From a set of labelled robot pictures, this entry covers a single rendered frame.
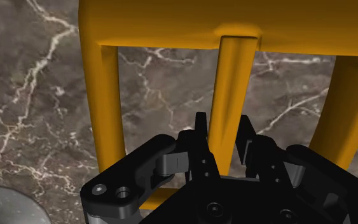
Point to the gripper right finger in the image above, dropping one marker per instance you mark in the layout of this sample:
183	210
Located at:
293	180

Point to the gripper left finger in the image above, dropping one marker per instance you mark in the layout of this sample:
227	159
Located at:
141	173

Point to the yellow barred rack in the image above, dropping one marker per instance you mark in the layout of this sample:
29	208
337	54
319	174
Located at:
178	24

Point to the grey round disc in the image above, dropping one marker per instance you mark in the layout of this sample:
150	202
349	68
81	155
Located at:
8	206

